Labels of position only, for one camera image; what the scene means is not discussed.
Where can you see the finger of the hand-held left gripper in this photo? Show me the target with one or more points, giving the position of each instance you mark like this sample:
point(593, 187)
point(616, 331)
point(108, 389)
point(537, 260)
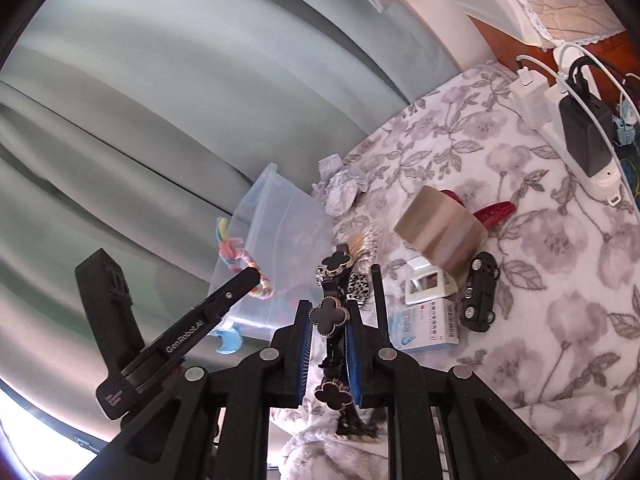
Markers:
point(232, 294)

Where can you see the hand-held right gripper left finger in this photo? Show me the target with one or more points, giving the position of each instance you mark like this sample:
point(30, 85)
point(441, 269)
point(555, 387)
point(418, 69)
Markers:
point(302, 355)

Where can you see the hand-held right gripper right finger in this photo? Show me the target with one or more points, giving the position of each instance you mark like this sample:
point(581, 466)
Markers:
point(356, 360)

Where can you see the clear plastic container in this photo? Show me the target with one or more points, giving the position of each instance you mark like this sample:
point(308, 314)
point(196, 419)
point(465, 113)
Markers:
point(280, 220)

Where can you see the brown tape roll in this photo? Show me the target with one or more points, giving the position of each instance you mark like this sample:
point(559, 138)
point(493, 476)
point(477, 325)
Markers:
point(440, 230)

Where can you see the red hair claw clip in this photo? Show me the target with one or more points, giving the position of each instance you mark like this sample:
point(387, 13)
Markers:
point(492, 212)

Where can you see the leopard print hair accessory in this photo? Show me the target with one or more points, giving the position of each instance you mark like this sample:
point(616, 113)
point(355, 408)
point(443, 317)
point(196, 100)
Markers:
point(361, 287)

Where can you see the blue and white medicine box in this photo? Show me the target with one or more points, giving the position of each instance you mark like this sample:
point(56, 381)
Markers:
point(425, 325)

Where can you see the white plastic case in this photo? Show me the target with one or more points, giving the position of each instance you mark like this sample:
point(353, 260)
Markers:
point(430, 287)

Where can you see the black toy car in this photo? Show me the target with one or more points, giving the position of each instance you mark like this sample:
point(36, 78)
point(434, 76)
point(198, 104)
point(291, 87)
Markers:
point(479, 295)

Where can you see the crumpled white paper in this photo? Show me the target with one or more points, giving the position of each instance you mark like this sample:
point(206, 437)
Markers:
point(340, 192)

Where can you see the green curtain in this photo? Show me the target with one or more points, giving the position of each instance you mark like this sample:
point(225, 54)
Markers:
point(175, 100)

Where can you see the grey floral blanket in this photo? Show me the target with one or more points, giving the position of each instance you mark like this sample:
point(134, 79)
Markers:
point(550, 260)

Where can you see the white power strip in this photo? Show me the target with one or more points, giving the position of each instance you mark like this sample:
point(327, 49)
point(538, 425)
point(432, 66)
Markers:
point(602, 185)

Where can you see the white charger plug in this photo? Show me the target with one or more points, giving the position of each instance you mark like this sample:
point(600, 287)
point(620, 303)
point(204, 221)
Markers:
point(527, 95)

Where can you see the black power adapter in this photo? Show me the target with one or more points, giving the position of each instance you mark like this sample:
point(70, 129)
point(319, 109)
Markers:
point(585, 132)

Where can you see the brown wooden furniture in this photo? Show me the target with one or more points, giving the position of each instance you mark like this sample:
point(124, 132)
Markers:
point(505, 42)

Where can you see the light blue plastic object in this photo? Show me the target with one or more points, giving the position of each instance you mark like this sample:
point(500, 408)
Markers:
point(625, 125)

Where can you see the beige quilted lace-trimmed cover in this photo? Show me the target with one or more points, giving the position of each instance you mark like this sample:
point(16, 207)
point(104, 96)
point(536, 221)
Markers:
point(555, 0)

